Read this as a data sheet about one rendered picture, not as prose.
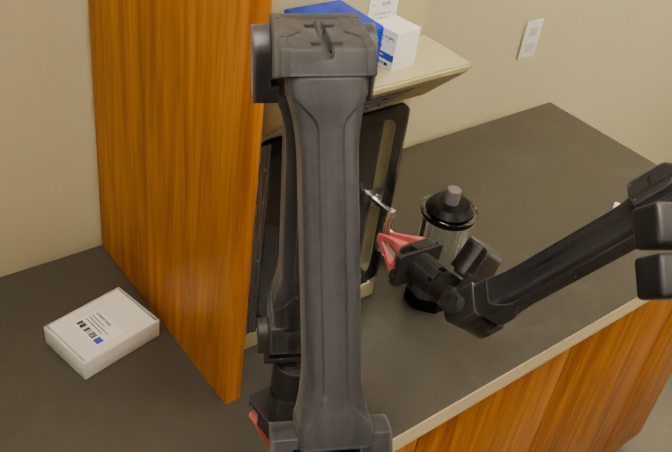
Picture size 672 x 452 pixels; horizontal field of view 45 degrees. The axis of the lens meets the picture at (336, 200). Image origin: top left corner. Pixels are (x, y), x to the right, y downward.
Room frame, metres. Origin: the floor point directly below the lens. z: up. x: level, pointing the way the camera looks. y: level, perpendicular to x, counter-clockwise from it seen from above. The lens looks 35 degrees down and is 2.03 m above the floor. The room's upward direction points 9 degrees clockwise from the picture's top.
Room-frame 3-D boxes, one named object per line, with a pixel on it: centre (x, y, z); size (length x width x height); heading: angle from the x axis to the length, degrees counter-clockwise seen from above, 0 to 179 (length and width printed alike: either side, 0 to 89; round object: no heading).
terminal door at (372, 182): (1.13, 0.01, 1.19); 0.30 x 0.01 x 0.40; 132
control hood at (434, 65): (1.09, -0.02, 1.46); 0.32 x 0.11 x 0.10; 132
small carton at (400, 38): (1.12, -0.05, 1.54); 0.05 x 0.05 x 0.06; 48
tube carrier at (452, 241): (1.26, -0.22, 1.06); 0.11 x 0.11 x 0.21
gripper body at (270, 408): (0.70, 0.02, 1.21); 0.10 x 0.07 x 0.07; 42
